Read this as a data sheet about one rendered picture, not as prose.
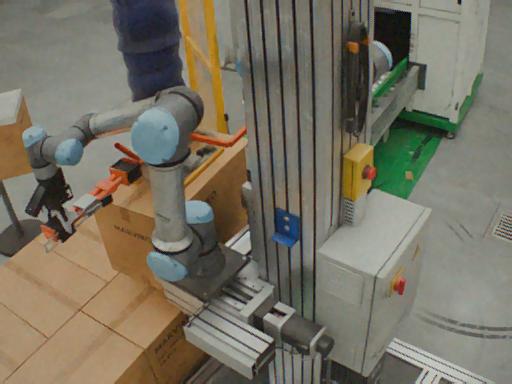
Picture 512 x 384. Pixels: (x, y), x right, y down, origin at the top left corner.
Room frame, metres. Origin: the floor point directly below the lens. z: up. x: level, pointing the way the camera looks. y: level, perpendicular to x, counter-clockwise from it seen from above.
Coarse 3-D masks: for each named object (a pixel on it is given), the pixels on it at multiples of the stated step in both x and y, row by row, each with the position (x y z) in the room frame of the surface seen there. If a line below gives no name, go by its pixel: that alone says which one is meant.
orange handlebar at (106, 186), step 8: (192, 136) 1.75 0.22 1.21; (200, 136) 1.73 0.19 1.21; (208, 136) 1.73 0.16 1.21; (232, 136) 1.71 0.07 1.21; (240, 136) 1.72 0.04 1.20; (216, 144) 1.69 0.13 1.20; (224, 144) 1.67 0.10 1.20; (232, 144) 1.67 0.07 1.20; (112, 176) 1.52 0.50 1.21; (120, 176) 1.51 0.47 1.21; (96, 184) 1.47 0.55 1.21; (104, 184) 1.47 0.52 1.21; (112, 184) 1.46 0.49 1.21; (120, 184) 1.49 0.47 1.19; (96, 192) 1.44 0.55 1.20; (104, 192) 1.43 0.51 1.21; (112, 192) 1.45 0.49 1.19; (72, 208) 1.35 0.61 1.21; (80, 216) 1.31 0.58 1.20
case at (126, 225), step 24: (192, 144) 1.92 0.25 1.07; (240, 144) 1.88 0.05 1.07; (216, 168) 1.72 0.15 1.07; (240, 168) 1.83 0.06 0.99; (120, 192) 1.62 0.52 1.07; (144, 192) 1.60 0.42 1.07; (192, 192) 1.57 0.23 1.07; (216, 192) 1.67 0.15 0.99; (96, 216) 1.61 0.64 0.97; (120, 216) 1.53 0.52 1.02; (144, 216) 1.46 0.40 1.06; (216, 216) 1.65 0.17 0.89; (240, 216) 1.79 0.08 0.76; (120, 240) 1.55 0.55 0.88; (144, 240) 1.48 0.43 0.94; (120, 264) 1.58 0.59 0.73; (144, 264) 1.50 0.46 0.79
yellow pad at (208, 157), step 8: (200, 152) 1.77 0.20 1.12; (208, 152) 1.80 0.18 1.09; (216, 152) 1.80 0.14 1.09; (200, 160) 1.75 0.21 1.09; (208, 160) 1.75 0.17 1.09; (184, 168) 1.70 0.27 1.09; (192, 168) 1.69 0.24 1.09; (200, 168) 1.70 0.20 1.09; (184, 176) 1.64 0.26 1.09; (192, 176) 1.65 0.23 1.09; (184, 184) 1.60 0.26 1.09
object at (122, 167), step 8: (120, 160) 1.60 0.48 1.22; (128, 160) 1.59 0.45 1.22; (136, 160) 1.58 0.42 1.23; (112, 168) 1.54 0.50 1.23; (120, 168) 1.56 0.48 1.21; (128, 168) 1.55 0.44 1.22; (136, 168) 1.54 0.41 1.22; (128, 176) 1.51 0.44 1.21; (136, 176) 1.53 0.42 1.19; (128, 184) 1.50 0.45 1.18
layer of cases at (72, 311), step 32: (96, 224) 2.08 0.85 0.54; (32, 256) 1.86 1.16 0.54; (64, 256) 1.85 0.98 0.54; (96, 256) 1.84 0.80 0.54; (0, 288) 1.64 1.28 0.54; (32, 288) 1.63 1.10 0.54; (64, 288) 1.63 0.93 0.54; (96, 288) 1.62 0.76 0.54; (128, 288) 1.61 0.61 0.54; (0, 320) 1.43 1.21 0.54; (32, 320) 1.43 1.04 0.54; (64, 320) 1.43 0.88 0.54; (96, 320) 1.43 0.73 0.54; (128, 320) 1.42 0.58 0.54; (160, 320) 1.41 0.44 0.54; (0, 352) 1.25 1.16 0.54; (32, 352) 1.25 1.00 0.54; (64, 352) 1.25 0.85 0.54; (96, 352) 1.25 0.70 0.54; (128, 352) 1.25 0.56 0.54; (160, 352) 1.32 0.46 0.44; (192, 352) 1.46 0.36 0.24
